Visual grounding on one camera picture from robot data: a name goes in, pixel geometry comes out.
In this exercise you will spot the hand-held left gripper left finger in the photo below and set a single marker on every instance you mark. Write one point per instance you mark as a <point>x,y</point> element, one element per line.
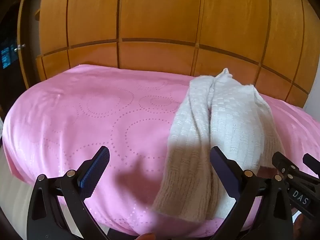
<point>96,166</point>

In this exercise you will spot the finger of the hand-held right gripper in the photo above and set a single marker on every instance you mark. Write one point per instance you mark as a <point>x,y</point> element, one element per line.
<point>312,161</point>
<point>282,162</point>

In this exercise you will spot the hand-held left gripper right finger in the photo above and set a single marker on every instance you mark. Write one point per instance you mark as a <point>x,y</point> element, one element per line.
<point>222,170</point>

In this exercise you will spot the metal door knob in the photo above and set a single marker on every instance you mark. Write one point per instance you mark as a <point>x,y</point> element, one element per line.
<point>20,46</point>

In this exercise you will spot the wooden panelled wardrobe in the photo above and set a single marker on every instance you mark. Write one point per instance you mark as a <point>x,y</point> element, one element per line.
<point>162,22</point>

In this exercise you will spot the pink dotted blanket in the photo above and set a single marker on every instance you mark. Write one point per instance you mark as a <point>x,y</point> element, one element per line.
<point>87,120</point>

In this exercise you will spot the white knitted sweater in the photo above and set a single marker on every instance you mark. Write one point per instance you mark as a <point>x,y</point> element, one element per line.
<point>232,130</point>

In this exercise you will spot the person's right hand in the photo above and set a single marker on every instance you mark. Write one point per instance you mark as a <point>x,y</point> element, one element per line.
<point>300,226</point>

